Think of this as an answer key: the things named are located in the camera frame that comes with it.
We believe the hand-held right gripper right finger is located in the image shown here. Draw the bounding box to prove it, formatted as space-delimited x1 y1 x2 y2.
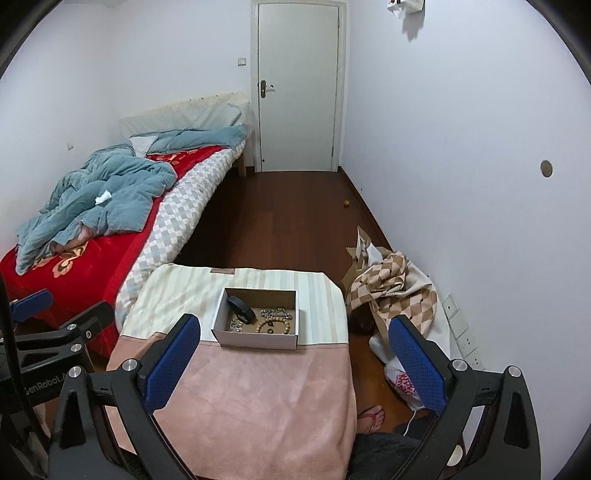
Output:
388 315 542 480

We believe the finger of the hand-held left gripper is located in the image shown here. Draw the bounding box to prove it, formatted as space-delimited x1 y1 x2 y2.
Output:
16 301 115 365
9 289 54 324

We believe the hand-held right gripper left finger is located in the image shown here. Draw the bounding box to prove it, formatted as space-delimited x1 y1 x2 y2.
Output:
48 313 201 480

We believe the black smart band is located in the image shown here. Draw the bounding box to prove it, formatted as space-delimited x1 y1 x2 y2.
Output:
227 296 257 325

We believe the white cardboard box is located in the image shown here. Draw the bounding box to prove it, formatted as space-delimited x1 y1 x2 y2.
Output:
211 287 300 350

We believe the wooden bead bracelet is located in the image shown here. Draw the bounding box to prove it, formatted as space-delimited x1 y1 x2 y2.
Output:
254 315 292 336

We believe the plastic bag with red print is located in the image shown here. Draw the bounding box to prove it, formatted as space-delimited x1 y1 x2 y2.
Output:
385 360 426 409

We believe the bed with red blanket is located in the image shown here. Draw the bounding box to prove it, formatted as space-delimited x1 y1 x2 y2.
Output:
0 145 232 359

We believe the person's foot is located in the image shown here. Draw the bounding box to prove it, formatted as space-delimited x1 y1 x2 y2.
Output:
358 405 386 435

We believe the beige checkered cloth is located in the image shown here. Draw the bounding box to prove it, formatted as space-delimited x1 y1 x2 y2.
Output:
346 251 438 339

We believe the table with pink cloth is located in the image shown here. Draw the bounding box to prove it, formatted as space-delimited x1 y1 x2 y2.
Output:
105 263 358 480

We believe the blue quilt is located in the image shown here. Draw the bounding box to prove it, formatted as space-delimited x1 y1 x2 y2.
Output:
16 126 247 274

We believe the grey checkered bed sheet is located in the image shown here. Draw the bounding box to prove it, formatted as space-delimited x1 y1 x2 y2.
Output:
115 148 247 331

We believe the pale striped pillow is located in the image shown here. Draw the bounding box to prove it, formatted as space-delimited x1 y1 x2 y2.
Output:
117 92 245 139

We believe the white door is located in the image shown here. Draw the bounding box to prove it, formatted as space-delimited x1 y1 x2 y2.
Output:
250 0 348 174

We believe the white wall socket row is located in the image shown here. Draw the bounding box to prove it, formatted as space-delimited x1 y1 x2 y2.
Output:
442 295 486 371

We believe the white charger cable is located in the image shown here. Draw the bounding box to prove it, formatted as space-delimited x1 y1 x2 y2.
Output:
402 406 426 437

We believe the white wall hanger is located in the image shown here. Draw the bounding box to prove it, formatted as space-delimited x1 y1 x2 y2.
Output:
385 0 426 17

